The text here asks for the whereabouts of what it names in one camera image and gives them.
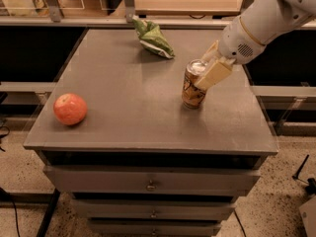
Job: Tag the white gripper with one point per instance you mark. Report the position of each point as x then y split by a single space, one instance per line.
237 40

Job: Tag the orange soda can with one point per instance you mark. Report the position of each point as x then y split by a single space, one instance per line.
193 96

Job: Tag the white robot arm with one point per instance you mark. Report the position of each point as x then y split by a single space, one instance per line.
268 19

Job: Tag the red apple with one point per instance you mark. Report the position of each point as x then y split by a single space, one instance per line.
70 109

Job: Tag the green chip bag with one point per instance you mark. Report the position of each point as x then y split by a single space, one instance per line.
152 39

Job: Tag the grey drawer cabinet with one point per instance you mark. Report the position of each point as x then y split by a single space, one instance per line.
136 117

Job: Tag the white box corner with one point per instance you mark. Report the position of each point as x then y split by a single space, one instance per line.
308 215

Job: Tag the top drawer with knob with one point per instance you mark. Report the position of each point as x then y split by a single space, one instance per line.
162 181

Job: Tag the drawer with knob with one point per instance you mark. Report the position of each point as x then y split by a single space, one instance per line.
162 181
154 228
144 209

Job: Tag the middle drawer with knob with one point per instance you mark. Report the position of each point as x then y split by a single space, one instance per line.
144 209

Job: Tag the bottom drawer with knob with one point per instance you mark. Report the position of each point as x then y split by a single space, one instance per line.
154 228

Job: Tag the metal railing post middle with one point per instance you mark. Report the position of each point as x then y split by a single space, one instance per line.
129 10

